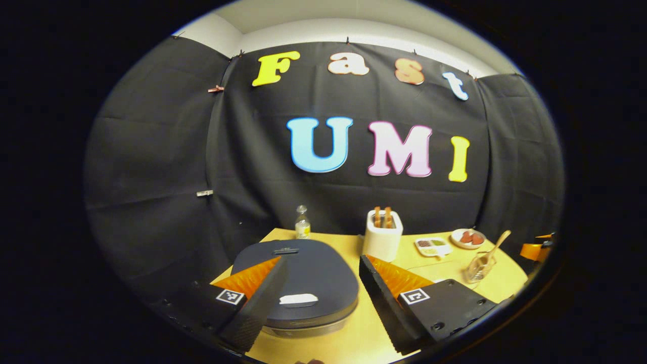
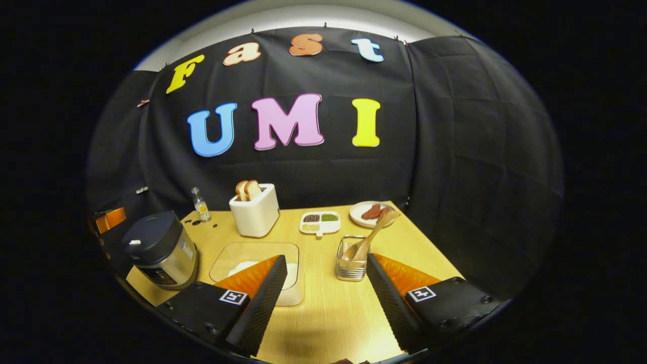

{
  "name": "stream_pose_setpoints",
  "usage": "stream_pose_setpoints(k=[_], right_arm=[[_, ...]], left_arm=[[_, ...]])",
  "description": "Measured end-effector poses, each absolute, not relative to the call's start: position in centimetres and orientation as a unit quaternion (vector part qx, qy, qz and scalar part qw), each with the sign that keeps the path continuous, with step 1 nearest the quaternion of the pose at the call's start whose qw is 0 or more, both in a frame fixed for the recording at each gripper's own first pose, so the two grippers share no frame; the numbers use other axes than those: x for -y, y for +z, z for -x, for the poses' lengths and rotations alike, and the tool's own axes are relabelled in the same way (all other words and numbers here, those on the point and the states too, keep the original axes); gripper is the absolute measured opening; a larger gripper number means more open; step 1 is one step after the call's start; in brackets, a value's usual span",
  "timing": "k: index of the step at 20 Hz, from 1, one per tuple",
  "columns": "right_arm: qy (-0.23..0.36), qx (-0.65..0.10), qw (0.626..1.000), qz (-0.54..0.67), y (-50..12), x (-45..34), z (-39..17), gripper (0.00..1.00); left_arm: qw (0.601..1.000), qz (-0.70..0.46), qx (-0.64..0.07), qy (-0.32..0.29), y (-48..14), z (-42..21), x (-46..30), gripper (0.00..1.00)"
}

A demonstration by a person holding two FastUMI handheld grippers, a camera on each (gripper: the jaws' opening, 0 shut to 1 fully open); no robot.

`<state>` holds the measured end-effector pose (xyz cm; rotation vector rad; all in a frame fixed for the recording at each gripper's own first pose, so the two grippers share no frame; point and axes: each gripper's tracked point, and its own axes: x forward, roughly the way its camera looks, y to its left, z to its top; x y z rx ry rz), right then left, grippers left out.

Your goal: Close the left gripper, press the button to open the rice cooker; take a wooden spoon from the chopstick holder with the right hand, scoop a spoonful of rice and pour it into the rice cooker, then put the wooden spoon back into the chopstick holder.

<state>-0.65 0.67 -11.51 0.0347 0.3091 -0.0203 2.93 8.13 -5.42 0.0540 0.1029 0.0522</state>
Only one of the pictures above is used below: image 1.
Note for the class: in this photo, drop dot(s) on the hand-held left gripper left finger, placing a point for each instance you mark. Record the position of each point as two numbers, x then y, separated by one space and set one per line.
258 311

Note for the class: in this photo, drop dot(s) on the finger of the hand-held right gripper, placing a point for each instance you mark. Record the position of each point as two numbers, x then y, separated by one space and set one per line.
533 250

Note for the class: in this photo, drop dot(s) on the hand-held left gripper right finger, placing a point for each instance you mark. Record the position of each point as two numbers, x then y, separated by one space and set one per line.
381 308

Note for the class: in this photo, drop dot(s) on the wooden spoon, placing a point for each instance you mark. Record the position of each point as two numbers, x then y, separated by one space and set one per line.
498 242

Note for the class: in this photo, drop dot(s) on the dark grey rice cooker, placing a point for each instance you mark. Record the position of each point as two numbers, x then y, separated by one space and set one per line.
313 273

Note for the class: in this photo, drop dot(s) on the red meat piece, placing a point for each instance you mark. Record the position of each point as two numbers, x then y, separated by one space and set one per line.
465 237
477 239

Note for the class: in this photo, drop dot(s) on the white toaster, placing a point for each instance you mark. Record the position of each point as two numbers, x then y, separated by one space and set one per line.
381 242

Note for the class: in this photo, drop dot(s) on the white round plate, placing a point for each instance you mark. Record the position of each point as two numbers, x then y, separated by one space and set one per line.
457 243

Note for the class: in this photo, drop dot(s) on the white divided bean dish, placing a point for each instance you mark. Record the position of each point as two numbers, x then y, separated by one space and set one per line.
432 247

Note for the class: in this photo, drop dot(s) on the toast bread slice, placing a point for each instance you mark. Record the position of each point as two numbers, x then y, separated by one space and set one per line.
377 217
387 217

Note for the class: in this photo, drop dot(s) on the small clear glass bottle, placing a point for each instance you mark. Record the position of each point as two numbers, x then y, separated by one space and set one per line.
303 227

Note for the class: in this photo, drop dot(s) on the silver cloth clip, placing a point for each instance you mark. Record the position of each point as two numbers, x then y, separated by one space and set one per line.
204 192

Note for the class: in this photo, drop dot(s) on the red cloth clip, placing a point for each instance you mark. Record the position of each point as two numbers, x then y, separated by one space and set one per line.
216 89

